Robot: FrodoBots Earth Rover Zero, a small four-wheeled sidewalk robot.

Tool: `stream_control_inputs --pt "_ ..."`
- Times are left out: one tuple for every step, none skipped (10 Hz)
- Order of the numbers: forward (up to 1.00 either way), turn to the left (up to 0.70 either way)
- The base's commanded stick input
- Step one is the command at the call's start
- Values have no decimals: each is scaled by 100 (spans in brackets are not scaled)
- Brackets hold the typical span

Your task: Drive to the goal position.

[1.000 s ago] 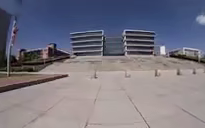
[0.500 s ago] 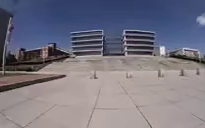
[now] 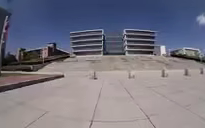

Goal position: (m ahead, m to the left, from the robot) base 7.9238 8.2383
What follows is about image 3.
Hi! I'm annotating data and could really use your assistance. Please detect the white twin-block building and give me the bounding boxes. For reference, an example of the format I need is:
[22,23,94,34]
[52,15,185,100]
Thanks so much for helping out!
[69,28,159,57]

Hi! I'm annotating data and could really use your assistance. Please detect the low pale building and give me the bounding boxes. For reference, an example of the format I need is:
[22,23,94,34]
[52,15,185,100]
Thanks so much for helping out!
[169,46,204,58]

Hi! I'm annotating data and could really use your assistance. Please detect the small white building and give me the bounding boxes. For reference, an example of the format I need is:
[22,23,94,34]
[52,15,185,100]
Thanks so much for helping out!
[154,44,167,57]

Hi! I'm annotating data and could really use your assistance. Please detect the tall pole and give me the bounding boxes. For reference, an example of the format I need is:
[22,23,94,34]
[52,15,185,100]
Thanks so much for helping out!
[0,15,10,77]

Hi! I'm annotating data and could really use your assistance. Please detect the grey concrete slab plaza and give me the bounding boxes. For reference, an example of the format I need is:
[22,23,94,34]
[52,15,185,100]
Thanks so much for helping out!
[0,69,205,128]

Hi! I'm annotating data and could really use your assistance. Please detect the wide concrete steps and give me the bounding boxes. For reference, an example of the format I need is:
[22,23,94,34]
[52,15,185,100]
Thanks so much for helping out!
[39,54,205,72]

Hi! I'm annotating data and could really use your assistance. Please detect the row of bollards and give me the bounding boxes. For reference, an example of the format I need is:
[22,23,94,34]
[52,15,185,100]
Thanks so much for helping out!
[91,67,205,80]

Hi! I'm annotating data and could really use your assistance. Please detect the low retaining wall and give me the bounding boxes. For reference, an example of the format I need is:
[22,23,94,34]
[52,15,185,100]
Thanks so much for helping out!
[1,54,71,72]

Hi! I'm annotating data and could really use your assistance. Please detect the raised bed with kerb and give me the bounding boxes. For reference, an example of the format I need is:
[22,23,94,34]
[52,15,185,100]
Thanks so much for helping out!
[0,72,65,96]

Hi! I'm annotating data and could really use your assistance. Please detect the low brick building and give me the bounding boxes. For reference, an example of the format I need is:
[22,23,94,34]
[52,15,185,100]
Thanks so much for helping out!
[16,42,71,63]

